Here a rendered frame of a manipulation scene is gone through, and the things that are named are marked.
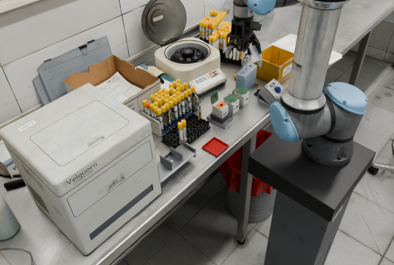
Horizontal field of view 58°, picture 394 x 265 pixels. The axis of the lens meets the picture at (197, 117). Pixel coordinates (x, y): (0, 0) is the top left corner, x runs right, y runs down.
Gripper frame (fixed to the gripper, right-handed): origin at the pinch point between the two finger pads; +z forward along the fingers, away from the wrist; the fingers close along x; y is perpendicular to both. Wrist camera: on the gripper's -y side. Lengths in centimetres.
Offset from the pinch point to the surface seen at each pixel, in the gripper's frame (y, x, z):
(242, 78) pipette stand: 2.0, 0.9, 6.5
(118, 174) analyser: 71, 4, -5
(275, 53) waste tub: -26.1, 1.5, 8.4
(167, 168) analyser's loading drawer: 52, 3, 11
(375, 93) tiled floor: -164, 33, 103
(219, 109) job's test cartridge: 21.7, 3.0, 7.8
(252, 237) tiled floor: 6, 15, 103
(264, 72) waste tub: -13.0, 3.4, 10.7
